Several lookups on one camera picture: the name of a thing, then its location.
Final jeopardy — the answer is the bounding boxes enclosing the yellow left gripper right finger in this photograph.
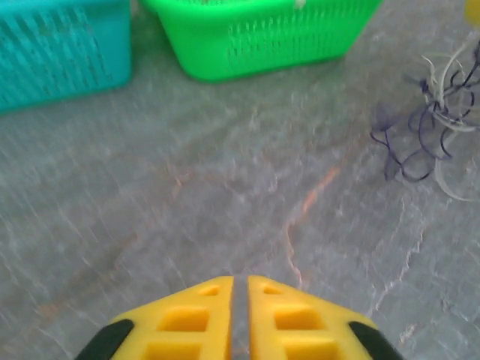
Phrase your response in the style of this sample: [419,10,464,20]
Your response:
[247,275,402,360]

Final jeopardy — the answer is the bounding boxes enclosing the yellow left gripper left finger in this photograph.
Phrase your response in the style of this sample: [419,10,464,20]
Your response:
[74,276,234,360]

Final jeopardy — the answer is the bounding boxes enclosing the thin white cable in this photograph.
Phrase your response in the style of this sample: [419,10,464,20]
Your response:
[421,37,480,203]

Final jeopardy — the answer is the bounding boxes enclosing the purple and white cables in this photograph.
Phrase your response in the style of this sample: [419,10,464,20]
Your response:
[370,48,480,183]

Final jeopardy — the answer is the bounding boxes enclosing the green plastic basket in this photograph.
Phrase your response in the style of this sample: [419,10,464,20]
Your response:
[140,0,386,83]

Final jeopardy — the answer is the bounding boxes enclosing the teal plastic basket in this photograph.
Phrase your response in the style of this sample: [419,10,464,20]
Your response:
[0,0,133,113]

